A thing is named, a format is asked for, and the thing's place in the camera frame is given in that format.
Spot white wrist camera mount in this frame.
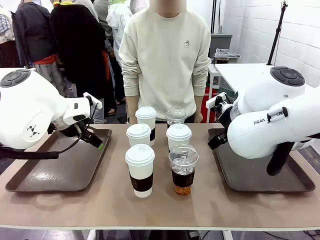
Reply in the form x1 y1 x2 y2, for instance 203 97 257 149
83 91 104 110
206 91 233 113

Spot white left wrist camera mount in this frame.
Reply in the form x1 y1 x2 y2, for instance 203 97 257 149
83 91 104 110

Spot white side table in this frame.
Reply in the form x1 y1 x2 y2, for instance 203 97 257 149
214 62 320 94

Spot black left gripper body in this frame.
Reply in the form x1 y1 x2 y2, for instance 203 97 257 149
60 124 94 141

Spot bystander in white hoodie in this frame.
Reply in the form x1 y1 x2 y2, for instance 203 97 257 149
106 0 133 68

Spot thin black cable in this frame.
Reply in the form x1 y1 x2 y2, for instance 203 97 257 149
57 103 99 154

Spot white lidded paper coffee cup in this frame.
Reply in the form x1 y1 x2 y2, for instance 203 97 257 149
124 143 156 199
165 123 193 152
134 106 157 147
125 123 152 151

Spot brown plastic serving tray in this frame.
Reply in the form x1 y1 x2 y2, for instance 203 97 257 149
207 127 316 193
5 127 113 193

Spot person's right hand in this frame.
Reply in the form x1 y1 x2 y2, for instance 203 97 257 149
126 111 137 125

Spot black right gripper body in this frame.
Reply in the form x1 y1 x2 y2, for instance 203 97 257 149
217 109 235 137

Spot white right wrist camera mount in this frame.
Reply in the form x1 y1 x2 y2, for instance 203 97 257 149
206 91 233 113

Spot thick black sleeved cable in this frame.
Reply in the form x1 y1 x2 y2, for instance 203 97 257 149
266 139 295 176
0 146 60 160

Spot grey tray of parts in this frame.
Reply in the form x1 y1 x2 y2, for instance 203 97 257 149
213 48 241 61

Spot blurred person head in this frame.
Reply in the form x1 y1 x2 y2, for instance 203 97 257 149
149 0 187 15

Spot cream sweatshirt torso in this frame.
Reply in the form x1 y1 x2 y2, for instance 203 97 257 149
118 4 212 123

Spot person's left forearm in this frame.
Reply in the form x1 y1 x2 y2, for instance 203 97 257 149
193 94 205 114

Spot bystander in black coat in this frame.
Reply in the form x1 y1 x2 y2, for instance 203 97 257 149
51 0 112 125

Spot grey plastic bin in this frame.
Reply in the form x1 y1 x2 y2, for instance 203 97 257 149
210 33 233 59

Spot bystander in grey hoodie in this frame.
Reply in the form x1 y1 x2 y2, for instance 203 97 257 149
92 0 116 52

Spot black tripod pole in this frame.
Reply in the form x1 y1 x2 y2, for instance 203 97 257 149
266 1 289 66

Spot person's right forearm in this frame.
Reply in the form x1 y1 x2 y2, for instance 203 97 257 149
125 96 139 114

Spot bystander in plaid shirt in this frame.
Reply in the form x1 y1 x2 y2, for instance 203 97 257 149
0 4 19 69

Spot bystander in dark grey jacket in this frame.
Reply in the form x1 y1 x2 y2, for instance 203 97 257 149
12 1 70 98

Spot clear iced coffee cup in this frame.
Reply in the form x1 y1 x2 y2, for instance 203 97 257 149
164 105 188 127
168 143 200 196

